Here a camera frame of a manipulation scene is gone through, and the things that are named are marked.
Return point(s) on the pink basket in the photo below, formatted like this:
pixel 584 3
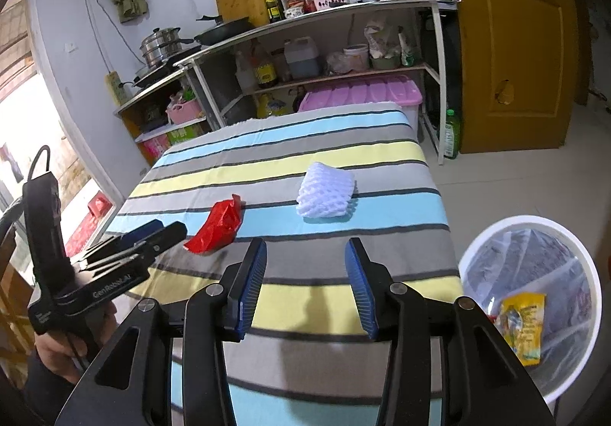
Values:
pixel 185 111

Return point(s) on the pink cup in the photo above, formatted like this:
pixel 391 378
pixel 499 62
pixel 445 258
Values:
pixel 356 58

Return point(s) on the wooden side shelf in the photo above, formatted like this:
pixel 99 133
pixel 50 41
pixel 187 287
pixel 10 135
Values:
pixel 143 94

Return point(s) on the white shelf rack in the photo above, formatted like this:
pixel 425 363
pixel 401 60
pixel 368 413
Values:
pixel 334 11

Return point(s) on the green plastic bottle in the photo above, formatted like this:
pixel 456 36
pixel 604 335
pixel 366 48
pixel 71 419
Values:
pixel 451 134

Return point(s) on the white trash bin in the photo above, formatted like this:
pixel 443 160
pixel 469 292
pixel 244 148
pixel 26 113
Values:
pixel 593 273

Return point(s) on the red floor mat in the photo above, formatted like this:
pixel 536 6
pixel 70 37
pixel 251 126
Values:
pixel 90 220

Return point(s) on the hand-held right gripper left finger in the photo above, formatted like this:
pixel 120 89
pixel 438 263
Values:
pixel 250 285

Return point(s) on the person's left forearm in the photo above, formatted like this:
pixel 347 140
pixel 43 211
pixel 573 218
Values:
pixel 47 399

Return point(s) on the red plastic wrapper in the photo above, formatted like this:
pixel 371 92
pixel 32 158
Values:
pixel 215 225

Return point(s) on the steel pot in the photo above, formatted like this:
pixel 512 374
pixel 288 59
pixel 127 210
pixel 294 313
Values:
pixel 160 46

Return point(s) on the white plastic bottle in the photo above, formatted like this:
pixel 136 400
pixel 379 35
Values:
pixel 244 75

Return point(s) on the plastic oil jug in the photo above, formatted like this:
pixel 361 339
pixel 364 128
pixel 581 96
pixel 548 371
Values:
pixel 301 58

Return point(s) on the yellow cooking oil bottle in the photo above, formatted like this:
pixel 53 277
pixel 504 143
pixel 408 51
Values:
pixel 273 106

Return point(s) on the person's left hand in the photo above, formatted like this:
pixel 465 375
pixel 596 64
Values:
pixel 52 354

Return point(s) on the wooden door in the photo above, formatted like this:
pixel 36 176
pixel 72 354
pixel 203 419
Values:
pixel 515 48

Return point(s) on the pink lid storage box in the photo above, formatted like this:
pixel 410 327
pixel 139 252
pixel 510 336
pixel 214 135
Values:
pixel 358 91

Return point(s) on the black frying pan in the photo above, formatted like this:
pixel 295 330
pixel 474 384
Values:
pixel 224 32

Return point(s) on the yellow snack wrapper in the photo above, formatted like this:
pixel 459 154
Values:
pixel 525 325

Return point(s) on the red jar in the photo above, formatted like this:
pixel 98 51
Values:
pixel 296 1

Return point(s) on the clear plastic bin liner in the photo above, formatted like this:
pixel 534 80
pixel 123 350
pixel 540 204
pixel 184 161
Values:
pixel 549 263

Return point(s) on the green cardboard box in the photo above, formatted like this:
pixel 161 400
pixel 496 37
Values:
pixel 186 132

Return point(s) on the yellow power strip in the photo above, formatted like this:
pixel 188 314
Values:
pixel 115 89

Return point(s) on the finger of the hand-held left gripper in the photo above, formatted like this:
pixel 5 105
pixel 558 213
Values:
pixel 167 235
pixel 143 230

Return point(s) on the crumpled plastic bags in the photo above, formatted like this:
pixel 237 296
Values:
pixel 386 41

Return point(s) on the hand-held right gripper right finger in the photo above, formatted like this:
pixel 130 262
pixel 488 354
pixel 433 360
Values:
pixel 360 287

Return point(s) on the striped blanket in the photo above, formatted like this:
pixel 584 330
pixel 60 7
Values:
pixel 286 158

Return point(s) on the yellow label sauce bottle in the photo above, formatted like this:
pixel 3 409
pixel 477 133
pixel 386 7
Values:
pixel 265 70

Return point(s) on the black stove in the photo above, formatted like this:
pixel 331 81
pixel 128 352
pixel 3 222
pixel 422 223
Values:
pixel 152 76

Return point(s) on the white foam fruit net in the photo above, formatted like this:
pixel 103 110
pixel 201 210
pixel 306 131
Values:
pixel 327 189

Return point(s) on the dark glass bottle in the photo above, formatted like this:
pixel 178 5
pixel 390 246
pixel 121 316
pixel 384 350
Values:
pixel 277 3
pixel 267 5

